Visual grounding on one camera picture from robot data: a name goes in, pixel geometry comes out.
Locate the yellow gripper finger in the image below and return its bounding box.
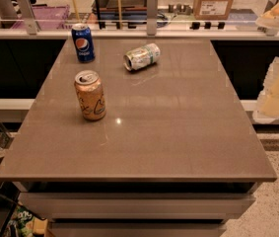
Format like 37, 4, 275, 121
255, 2, 279, 30
252, 57, 279, 119

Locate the green silver 7up can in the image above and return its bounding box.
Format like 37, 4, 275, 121
123, 43, 161, 71

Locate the blue pepsi can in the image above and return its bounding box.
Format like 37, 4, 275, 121
71, 23, 95, 62

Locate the orange lacroix can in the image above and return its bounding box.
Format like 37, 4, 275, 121
74, 70, 106, 120

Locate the cardboard box with label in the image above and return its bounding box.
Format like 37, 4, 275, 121
193, 0, 234, 20

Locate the purple plastic crate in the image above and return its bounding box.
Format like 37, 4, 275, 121
12, 5, 70, 30

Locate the grey drawer cabinet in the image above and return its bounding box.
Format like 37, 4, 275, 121
20, 191, 255, 237

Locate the green snack bag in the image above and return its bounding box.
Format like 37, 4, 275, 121
3, 206, 46, 237

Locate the middle metal railing post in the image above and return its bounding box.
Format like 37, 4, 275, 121
147, 0, 158, 36

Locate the metal railing post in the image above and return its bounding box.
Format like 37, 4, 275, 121
17, 0, 38, 35
147, 0, 158, 36

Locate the left metal railing post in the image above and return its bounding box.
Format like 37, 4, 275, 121
17, 0, 38, 35

